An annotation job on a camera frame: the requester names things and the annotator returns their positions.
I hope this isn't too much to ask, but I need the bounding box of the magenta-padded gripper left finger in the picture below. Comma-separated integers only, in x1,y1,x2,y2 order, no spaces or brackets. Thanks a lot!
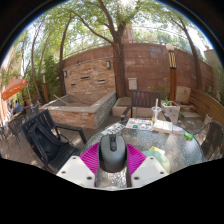
56,142,101,188

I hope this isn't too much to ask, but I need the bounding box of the person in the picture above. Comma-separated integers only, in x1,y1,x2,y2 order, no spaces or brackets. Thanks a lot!
12,99,25,116

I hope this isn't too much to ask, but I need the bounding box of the watercolour paint palette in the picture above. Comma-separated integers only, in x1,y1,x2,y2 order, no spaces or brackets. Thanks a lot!
125,117,154,132

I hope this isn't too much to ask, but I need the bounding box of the dark wooden slatted chair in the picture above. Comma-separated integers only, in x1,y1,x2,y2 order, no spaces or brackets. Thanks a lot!
120,89,172,123

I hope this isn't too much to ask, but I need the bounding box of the pastel green pink mouse pad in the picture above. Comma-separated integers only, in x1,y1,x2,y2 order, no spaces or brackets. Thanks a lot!
142,149,171,174

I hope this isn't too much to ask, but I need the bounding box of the stone water basin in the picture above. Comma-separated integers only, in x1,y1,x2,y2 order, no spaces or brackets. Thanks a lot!
39,91,118,130

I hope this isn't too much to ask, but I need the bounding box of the wooden slatted bench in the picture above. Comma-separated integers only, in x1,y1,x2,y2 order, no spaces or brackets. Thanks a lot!
189,88,224,129

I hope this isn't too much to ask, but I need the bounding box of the dark wicker chair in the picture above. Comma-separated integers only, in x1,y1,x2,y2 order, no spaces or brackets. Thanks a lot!
193,120,224,163

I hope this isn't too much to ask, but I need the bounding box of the large tree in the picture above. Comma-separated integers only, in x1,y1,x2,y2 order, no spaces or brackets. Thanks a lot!
66,0,134,98

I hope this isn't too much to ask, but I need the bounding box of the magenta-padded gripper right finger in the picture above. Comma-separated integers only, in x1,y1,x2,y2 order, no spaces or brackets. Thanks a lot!
125,143,169,188

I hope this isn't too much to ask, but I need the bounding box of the grey wall utility box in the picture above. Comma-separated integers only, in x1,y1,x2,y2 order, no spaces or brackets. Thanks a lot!
127,77,138,91

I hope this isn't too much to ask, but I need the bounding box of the yellow sticky note pad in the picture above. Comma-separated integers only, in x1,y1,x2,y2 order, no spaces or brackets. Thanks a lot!
148,145,166,156

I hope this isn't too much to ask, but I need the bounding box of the white open sketchbook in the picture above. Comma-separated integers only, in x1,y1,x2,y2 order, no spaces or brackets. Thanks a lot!
152,119,174,134

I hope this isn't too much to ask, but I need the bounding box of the black bag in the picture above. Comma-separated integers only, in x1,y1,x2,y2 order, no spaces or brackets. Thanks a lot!
28,122,69,163

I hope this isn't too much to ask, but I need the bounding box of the tan stone slab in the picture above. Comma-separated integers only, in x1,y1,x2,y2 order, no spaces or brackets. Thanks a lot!
175,85,192,105

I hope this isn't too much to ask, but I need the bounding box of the white and blue book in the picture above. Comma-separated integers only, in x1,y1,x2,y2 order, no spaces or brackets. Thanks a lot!
171,124,186,135

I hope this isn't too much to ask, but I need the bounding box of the black slatted patio chair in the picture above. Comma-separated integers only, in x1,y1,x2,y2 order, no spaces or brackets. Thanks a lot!
20,109,88,174

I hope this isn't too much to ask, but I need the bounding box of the grey computer mouse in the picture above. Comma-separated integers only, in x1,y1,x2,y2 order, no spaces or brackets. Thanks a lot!
98,133,128,173

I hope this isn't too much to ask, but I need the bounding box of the wooden lamp post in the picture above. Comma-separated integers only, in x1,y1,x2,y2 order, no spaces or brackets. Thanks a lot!
165,43,178,103

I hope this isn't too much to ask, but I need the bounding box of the white planter box with plant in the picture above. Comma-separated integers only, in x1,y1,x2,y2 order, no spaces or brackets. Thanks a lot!
161,99,182,125

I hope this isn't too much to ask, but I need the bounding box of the orange patio umbrella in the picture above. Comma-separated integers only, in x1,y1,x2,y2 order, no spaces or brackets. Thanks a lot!
0,77,28,102

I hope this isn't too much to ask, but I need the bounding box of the slender tree trunk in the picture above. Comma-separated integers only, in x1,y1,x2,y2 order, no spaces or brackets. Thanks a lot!
169,13,204,91

